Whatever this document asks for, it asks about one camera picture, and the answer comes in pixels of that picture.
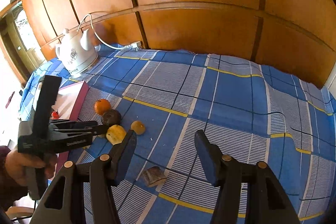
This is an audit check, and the small red tomato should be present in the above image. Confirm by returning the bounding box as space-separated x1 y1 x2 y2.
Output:
51 111 59 119

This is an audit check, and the orange mandarin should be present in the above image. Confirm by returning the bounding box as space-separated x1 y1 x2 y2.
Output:
94 99 111 116

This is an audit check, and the yellow bell pepper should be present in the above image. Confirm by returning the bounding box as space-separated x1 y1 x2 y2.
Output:
105 124 126 145

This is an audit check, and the dark round mangosteen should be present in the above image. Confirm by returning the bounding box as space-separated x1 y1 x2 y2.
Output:
101 109 121 127

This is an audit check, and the brown bark wood chunk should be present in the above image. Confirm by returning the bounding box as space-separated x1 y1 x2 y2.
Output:
141 166 167 188

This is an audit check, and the person left hand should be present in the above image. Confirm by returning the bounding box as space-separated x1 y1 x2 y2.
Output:
5 149 58 186

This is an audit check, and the pink white cardboard tray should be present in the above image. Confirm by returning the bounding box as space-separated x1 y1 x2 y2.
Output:
31 80 91 169

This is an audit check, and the blue plaid tablecloth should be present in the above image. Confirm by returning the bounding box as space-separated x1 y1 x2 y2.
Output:
19 43 336 224

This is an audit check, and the white ceramic electric kettle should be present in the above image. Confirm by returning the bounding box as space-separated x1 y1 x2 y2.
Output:
55 28 98 78

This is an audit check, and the wooden glass door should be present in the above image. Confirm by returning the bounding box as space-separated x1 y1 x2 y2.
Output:
1 1 46 81

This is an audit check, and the white kettle power cable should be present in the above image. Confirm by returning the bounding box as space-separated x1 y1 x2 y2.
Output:
76 13 142 51

